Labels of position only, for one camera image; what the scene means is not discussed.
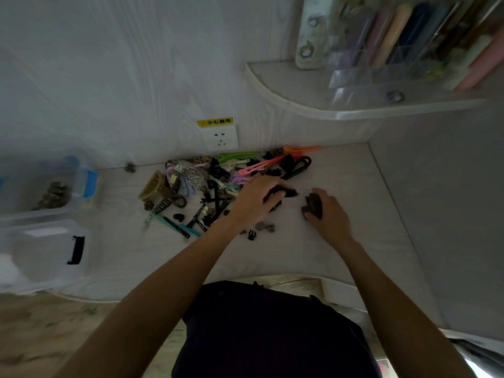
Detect pile of assorted hair clips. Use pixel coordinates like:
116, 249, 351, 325
138, 144, 322, 242

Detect clear acrylic organizer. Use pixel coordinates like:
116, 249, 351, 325
327, 0, 504, 111

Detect clear box black latches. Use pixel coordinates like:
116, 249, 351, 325
0, 220, 89, 294

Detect small dark hair claws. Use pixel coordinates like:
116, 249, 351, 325
33, 181, 74, 211

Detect white corner shelf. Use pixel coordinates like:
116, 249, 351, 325
246, 60, 489, 121

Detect black claw hair clip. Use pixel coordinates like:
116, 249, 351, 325
262, 184, 299, 211

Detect clear box blue latches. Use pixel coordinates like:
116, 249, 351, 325
0, 155, 101, 221

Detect row of pastel tubes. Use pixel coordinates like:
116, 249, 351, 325
354, 0, 504, 91

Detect slim black hair clip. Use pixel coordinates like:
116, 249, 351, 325
162, 216, 191, 238

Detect person's left forearm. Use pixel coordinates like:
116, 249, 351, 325
53, 218, 253, 378

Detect person's right hand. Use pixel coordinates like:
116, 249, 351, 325
305, 187, 354, 245

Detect person's right forearm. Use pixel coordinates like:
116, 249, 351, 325
332, 234, 479, 378

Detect yellow warning sticker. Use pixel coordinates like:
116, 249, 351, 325
196, 117, 234, 129

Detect person's left hand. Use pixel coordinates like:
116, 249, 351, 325
228, 175, 294, 233

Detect white wall socket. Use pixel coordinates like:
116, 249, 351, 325
201, 123, 240, 151

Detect person's black clothing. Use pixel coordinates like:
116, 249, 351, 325
171, 281, 381, 378

